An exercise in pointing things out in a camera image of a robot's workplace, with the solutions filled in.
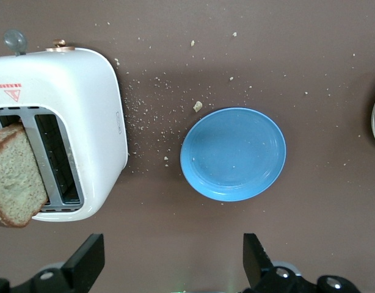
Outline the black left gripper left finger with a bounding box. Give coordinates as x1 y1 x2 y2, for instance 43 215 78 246
0 233 105 293

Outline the brown bread slice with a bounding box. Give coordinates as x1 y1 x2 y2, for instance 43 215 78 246
0 121 51 228

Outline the blue plate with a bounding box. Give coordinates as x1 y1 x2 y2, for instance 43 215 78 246
180 106 288 203

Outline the white toaster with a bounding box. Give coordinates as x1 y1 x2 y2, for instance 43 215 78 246
0 29 129 223

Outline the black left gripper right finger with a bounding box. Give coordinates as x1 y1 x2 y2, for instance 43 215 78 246
243 233 359 293

